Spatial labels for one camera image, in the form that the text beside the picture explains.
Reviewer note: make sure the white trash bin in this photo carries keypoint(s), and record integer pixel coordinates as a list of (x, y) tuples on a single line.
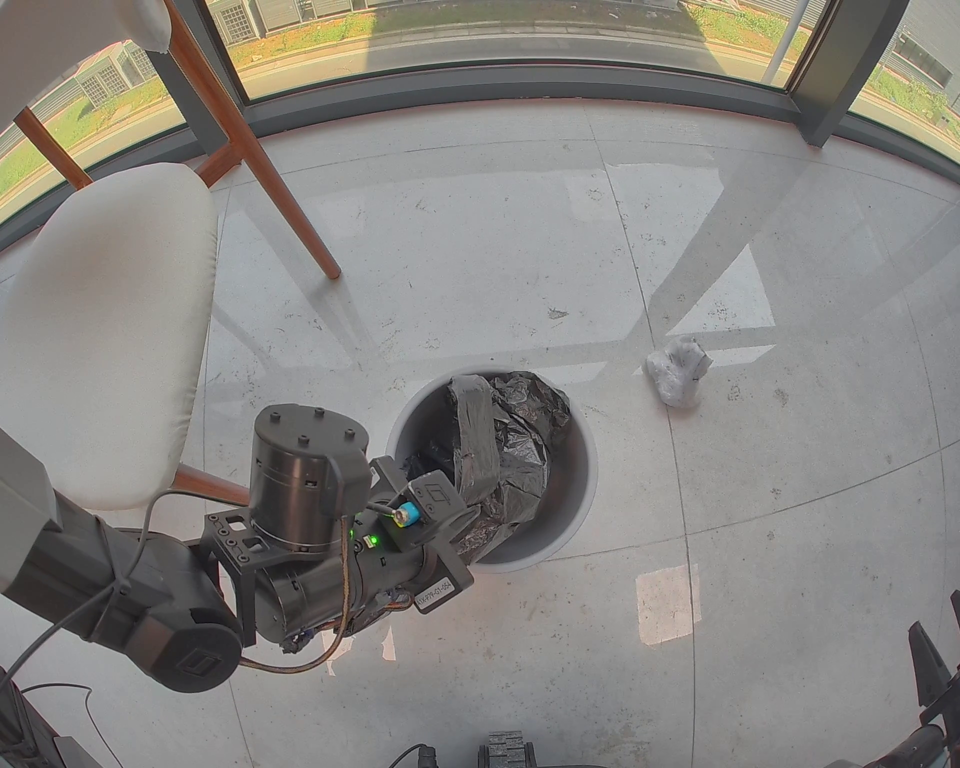
[(574, 480)]

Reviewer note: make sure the black plastic bag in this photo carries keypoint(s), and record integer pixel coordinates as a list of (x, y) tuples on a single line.
[(510, 457)]

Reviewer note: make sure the wooden chair with cream cushions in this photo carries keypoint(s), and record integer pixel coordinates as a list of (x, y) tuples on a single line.
[(105, 315)]

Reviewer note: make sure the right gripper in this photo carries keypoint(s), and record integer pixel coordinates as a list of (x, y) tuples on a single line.
[(930, 746)]

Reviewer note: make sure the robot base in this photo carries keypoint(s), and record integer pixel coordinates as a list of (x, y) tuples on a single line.
[(506, 750)]

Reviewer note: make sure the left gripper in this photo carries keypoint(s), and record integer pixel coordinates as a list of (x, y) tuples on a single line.
[(382, 581)]

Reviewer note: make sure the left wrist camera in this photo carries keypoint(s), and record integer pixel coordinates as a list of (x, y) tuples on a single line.
[(433, 499)]

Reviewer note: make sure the crumpled white paper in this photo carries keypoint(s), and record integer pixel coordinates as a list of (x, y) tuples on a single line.
[(679, 371)]

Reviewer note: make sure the window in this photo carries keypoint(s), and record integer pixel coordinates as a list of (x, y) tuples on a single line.
[(480, 37)]

